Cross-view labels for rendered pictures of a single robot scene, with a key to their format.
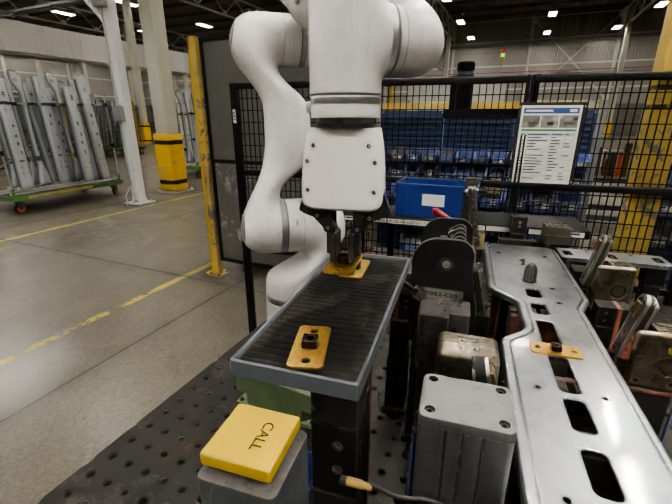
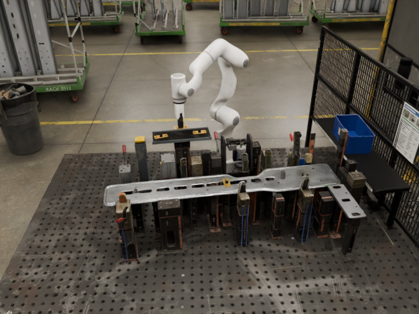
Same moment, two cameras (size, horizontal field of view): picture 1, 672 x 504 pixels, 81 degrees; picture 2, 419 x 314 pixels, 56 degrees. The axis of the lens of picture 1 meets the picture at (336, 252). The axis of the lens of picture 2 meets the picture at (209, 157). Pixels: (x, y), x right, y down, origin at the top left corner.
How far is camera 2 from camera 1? 2.29 m
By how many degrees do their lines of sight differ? 59
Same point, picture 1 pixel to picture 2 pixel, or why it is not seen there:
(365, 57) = (174, 92)
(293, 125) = (223, 86)
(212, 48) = not seen: outside the picture
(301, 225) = (219, 116)
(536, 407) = (196, 180)
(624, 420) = (200, 191)
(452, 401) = (166, 156)
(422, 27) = (181, 90)
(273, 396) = not seen: hidden behind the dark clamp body
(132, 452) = not seen: hidden behind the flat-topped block
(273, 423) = (142, 139)
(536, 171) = (402, 146)
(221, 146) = (393, 35)
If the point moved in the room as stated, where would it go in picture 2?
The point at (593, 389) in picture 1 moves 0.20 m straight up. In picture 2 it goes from (210, 188) to (210, 159)
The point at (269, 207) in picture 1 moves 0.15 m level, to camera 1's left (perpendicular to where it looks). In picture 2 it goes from (214, 107) to (204, 99)
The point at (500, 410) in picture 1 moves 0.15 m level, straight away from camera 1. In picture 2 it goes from (166, 160) to (192, 160)
